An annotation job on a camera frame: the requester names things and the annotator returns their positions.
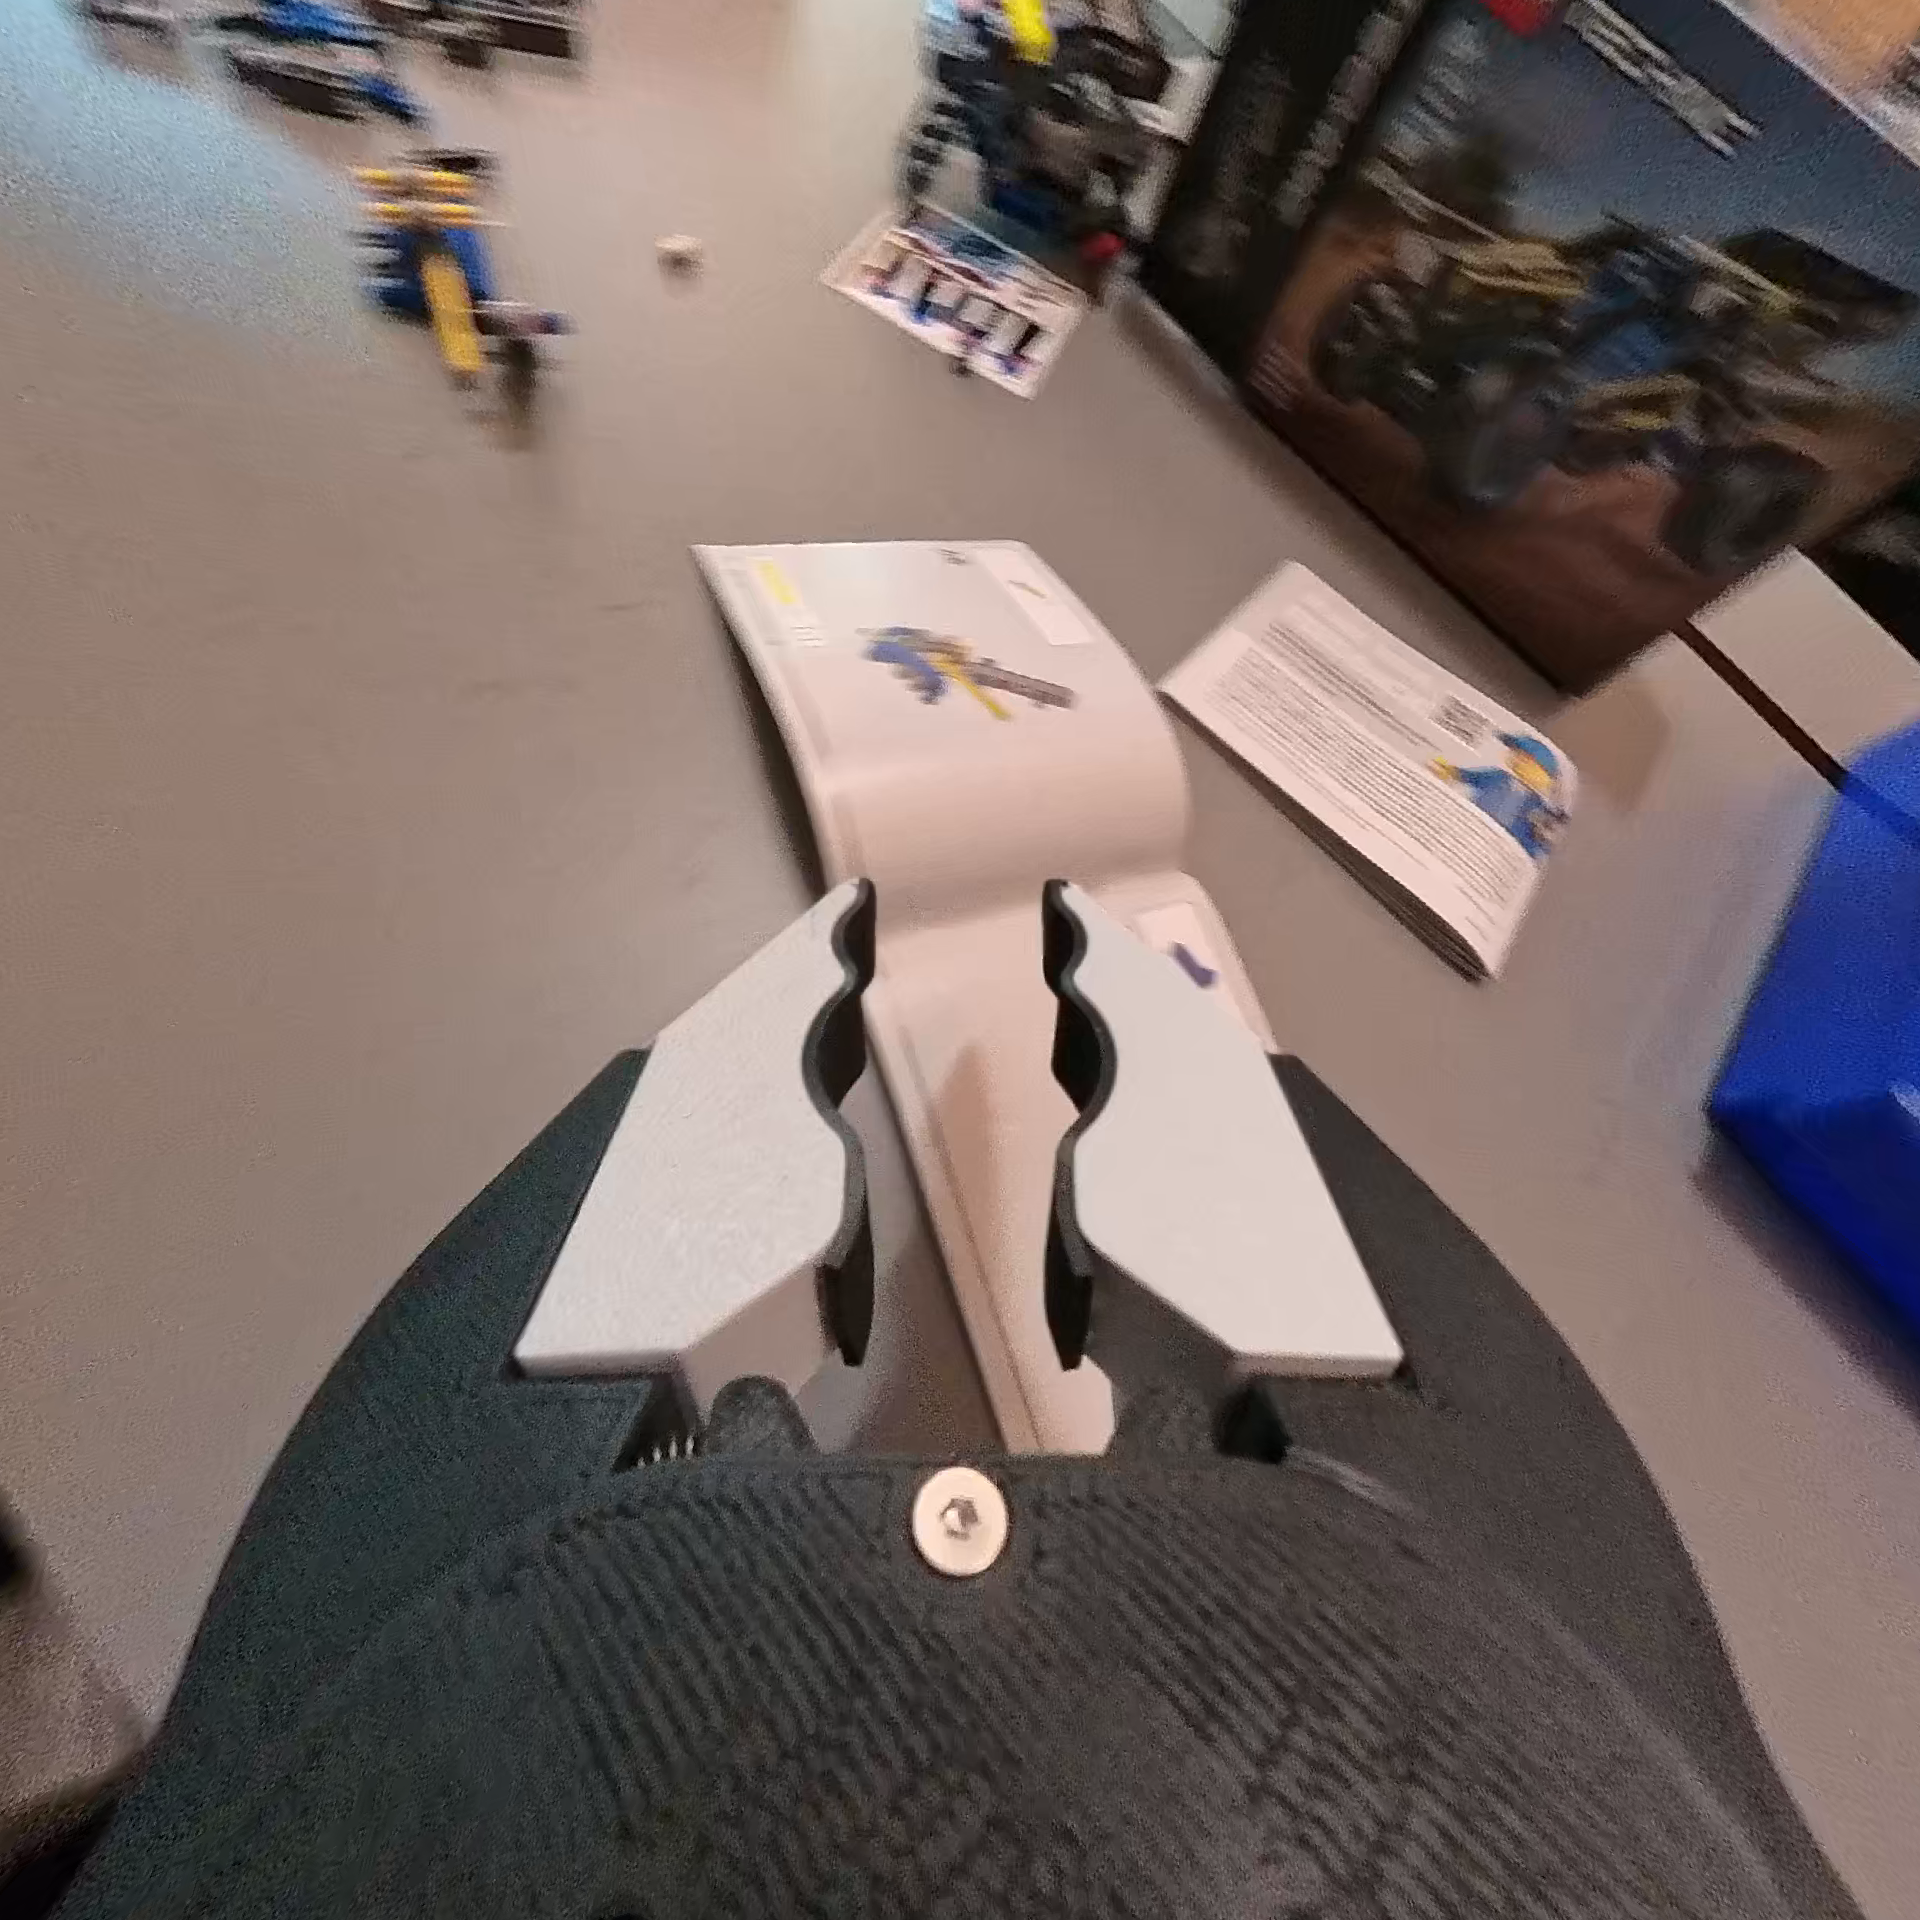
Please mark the dark lego set box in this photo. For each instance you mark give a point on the dark lego set box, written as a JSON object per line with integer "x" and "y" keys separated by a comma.
{"x": 1575, "y": 375}

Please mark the cluster of loose lego pieces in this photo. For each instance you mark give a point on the cluster of loose lego pieces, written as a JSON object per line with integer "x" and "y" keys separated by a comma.
{"x": 314, "y": 60}

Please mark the open lego instruction booklet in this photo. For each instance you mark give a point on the open lego instruction booklet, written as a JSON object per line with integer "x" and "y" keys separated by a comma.
{"x": 973, "y": 783}

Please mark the lego sticker sheet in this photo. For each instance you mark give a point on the lego sticker sheet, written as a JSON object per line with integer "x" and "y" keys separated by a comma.
{"x": 960, "y": 293}

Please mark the closed leaflet with minifigure print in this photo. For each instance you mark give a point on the closed leaflet with minifigure print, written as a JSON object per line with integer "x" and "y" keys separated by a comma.
{"x": 1349, "y": 748}

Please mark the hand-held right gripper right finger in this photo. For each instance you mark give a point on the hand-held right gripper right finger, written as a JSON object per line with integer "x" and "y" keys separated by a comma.
{"x": 1200, "y": 1185}

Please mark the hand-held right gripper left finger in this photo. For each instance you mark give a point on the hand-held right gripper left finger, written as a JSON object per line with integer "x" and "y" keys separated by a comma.
{"x": 705, "y": 1185}

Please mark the blue plastic bin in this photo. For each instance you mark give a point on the blue plastic bin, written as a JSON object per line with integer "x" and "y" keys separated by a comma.
{"x": 1847, "y": 1048}

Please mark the small yellow blue lego assembly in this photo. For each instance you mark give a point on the small yellow blue lego assembly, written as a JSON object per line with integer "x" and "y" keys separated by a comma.
{"x": 442, "y": 255}

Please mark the partly built lego vehicle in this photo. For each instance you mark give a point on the partly built lego vehicle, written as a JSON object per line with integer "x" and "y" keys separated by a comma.
{"x": 1036, "y": 107}

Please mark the small white lego piece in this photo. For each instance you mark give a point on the small white lego piece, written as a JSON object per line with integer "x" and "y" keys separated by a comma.
{"x": 680, "y": 254}

